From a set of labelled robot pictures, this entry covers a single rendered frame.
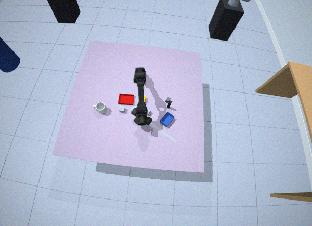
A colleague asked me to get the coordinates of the red tray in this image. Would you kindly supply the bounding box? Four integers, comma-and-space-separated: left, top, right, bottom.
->
118, 93, 134, 105

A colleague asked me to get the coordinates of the white mug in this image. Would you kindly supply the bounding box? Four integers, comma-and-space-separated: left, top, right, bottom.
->
93, 102, 107, 113

